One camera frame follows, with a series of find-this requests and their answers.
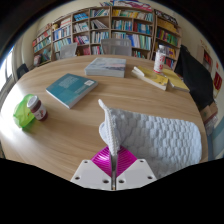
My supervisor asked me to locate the flat yellow book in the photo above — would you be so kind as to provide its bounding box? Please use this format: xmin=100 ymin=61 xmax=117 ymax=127
xmin=162 ymin=68 xmax=191 ymax=93

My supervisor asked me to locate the green plastic bag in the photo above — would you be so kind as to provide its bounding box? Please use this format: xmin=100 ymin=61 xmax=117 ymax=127
xmin=12 ymin=93 xmax=36 ymax=129

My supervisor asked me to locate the small jar with red label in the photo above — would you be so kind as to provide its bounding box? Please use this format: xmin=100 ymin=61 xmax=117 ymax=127
xmin=26 ymin=95 xmax=49 ymax=122

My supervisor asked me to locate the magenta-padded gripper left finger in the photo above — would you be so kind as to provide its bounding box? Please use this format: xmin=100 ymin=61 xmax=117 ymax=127
xmin=70 ymin=145 xmax=115 ymax=191

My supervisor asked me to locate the narrow grey mesh chair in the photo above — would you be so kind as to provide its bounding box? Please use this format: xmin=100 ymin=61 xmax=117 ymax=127
xmin=59 ymin=42 xmax=78 ymax=60

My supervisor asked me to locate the white waffle-textured towel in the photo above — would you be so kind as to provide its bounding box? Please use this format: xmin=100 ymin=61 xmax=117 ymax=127
xmin=97 ymin=98 xmax=203 ymax=179

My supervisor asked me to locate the brown cardboard box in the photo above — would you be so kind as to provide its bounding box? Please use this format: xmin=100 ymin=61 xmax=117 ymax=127
xmin=199 ymin=103 xmax=219 ymax=126

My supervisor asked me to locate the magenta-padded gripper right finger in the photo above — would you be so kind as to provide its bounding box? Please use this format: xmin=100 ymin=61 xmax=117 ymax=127
xmin=114 ymin=145 xmax=158 ymax=191

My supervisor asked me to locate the clear bottle with red label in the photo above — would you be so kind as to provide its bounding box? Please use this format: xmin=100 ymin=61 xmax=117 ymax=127
xmin=153 ymin=44 xmax=167 ymax=74

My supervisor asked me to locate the dark office chair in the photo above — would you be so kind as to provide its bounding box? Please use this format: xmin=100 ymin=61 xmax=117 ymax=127
xmin=16 ymin=63 xmax=29 ymax=80

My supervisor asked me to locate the small wooden wall shelf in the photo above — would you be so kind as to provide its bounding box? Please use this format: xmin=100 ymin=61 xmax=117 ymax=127
xmin=196 ymin=44 xmax=214 ymax=71

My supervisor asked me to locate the teal book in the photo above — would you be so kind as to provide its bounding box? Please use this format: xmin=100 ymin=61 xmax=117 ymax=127
xmin=45 ymin=73 xmax=99 ymax=110

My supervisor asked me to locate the wide grey mesh chair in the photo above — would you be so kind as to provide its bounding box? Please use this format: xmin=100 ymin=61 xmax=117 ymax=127
xmin=100 ymin=38 xmax=133 ymax=57

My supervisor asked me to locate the grey-white book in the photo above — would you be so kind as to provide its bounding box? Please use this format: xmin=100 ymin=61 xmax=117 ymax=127
xmin=83 ymin=57 xmax=127 ymax=79

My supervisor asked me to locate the red hanging decoration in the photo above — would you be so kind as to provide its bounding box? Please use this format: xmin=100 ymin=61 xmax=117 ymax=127
xmin=213 ymin=71 xmax=223 ymax=91

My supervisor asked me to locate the wooden bookshelf full of books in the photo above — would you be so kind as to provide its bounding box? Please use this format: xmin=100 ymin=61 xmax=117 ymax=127
xmin=31 ymin=1 xmax=184 ymax=71

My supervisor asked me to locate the black cloth cover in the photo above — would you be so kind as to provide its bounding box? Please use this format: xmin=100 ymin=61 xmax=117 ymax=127
xmin=173 ymin=44 xmax=215 ymax=111

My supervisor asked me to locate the yellow book with white pages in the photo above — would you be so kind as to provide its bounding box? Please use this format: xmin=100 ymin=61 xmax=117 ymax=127
xmin=130 ymin=65 xmax=170 ymax=92

